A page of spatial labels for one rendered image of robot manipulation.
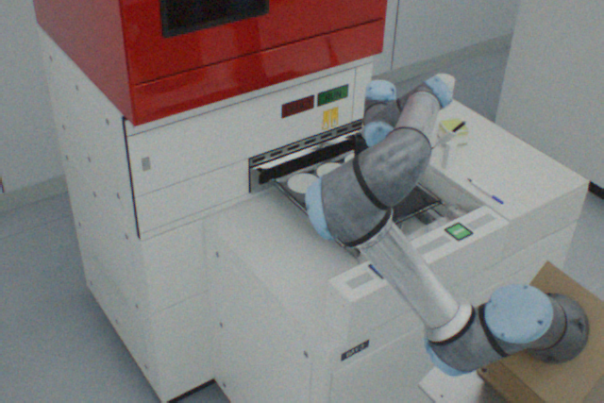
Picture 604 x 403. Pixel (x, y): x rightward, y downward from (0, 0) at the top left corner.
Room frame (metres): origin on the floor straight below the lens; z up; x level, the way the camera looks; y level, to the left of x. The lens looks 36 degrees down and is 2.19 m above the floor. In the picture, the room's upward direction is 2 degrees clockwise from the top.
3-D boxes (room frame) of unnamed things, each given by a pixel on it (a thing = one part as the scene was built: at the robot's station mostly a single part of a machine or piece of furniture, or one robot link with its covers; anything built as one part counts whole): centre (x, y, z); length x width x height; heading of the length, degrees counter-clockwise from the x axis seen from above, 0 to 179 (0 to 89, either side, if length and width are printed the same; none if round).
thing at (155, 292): (2.10, 0.33, 0.41); 0.82 x 0.71 x 0.82; 126
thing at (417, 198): (1.75, -0.16, 0.90); 0.34 x 0.34 x 0.01; 36
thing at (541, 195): (1.90, -0.53, 0.89); 0.62 x 0.35 x 0.14; 36
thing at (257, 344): (1.72, -0.29, 0.41); 0.97 x 0.64 x 0.82; 126
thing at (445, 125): (1.93, -0.47, 1.00); 0.07 x 0.07 x 0.07; 17
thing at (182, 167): (1.82, 0.13, 1.02); 0.82 x 0.03 x 0.40; 126
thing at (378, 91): (1.58, -0.19, 1.29); 0.09 x 0.08 x 0.11; 178
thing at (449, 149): (1.81, -0.42, 1.03); 0.06 x 0.04 x 0.13; 36
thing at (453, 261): (1.42, -0.32, 0.89); 0.55 x 0.09 x 0.14; 126
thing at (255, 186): (1.92, -0.03, 0.89); 0.44 x 0.02 x 0.10; 126
